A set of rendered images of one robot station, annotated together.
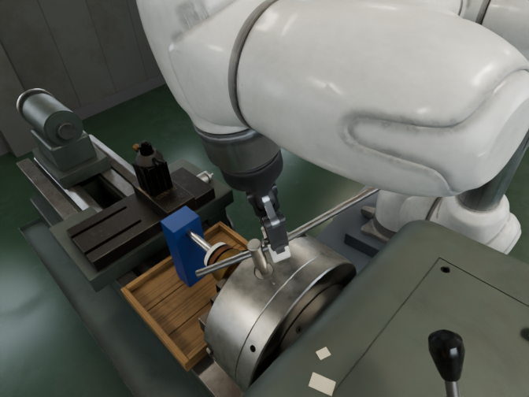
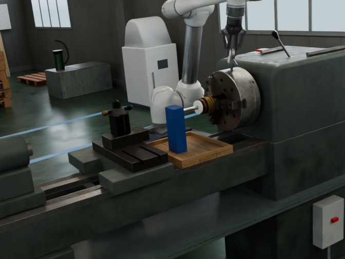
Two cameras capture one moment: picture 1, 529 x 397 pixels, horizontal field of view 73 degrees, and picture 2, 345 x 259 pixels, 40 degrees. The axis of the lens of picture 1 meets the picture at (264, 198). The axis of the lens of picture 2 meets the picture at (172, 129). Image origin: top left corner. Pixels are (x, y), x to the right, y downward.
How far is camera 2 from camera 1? 2.41 m
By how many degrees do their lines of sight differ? 70
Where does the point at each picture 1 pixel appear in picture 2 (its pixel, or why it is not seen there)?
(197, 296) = (193, 149)
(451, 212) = (190, 89)
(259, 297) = (240, 73)
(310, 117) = not seen: outside the picture
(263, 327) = (249, 76)
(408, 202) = (173, 99)
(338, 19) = not seen: outside the picture
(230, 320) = (243, 82)
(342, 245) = not seen: hidden behind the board
